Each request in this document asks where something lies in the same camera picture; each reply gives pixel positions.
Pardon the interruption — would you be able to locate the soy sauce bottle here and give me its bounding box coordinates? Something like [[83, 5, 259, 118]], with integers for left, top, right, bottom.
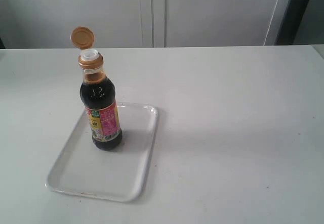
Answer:
[[70, 26, 123, 151]]

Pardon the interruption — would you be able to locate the white plastic tray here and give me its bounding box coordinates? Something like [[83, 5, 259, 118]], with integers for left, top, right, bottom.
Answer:
[[46, 102, 158, 202]]

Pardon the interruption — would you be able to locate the dark panel in background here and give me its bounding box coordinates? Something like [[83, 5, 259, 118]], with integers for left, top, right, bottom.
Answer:
[[275, 0, 309, 46]]

